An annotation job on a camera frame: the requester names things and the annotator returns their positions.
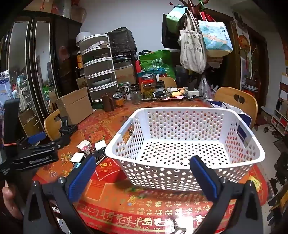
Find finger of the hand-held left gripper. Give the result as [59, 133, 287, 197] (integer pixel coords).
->
[30, 137, 71, 156]
[17, 132, 47, 149]

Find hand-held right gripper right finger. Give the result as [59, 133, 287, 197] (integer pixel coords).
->
[190, 155, 264, 234]

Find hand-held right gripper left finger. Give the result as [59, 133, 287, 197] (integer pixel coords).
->
[22, 155, 97, 234]

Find white square box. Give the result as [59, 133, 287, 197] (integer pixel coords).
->
[70, 152, 84, 163]

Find white pink dotted box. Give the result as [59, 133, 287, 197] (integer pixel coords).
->
[76, 139, 91, 156]

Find dark toy car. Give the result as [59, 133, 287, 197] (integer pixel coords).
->
[90, 150, 106, 166]

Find white perforated plastic basket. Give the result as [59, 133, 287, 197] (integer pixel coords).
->
[105, 107, 266, 192]

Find person's left hand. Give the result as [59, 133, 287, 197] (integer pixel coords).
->
[2, 180, 24, 220]

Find wooden chair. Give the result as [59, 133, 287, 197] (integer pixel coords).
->
[214, 87, 258, 130]
[44, 109, 62, 141]
[155, 77, 178, 89]

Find black clamp device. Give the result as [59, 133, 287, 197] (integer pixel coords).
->
[59, 116, 78, 135]

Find open cardboard box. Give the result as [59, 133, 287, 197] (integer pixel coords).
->
[55, 87, 94, 125]

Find red floral printed tablecloth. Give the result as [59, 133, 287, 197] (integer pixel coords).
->
[33, 97, 269, 234]

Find brown ceramic teapot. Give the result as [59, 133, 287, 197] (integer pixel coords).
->
[101, 92, 117, 112]

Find white and blue bag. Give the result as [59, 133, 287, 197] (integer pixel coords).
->
[210, 101, 252, 129]

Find black glass door cabinet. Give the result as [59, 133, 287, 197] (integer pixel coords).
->
[0, 13, 81, 135]

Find stacked grey storage drawers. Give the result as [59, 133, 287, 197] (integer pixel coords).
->
[79, 34, 119, 103]

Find empty glass jar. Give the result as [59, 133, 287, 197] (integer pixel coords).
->
[131, 88, 142, 104]

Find white power strip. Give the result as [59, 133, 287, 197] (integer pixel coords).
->
[183, 87, 200, 97]

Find clear plastic bag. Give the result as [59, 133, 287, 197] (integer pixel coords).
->
[198, 75, 214, 99]

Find shoe shelf rack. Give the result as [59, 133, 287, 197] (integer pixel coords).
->
[270, 108, 288, 138]

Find closed brown cardboard box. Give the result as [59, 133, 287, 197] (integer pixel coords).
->
[115, 64, 136, 85]

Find large pickle glass jar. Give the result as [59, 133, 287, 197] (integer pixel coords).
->
[141, 74, 157, 99]

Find white bowl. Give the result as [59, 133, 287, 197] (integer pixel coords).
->
[76, 31, 91, 46]

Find black plastic wrapped bundle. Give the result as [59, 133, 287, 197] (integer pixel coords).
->
[106, 27, 138, 66]

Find green shopping bag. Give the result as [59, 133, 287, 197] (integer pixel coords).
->
[139, 50, 176, 80]

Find white canvas tote bag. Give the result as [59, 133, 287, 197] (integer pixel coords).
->
[178, 10, 207, 75]

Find blue printed paper bag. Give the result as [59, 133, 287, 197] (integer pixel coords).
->
[198, 20, 234, 58]

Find green hanging bag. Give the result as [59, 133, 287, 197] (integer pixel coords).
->
[166, 5, 188, 32]

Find red-brown wooden coat rack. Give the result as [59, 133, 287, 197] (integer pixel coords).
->
[180, 0, 204, 14]

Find red round wall decoration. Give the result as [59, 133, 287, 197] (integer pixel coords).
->
[238, 34, 251, 52]

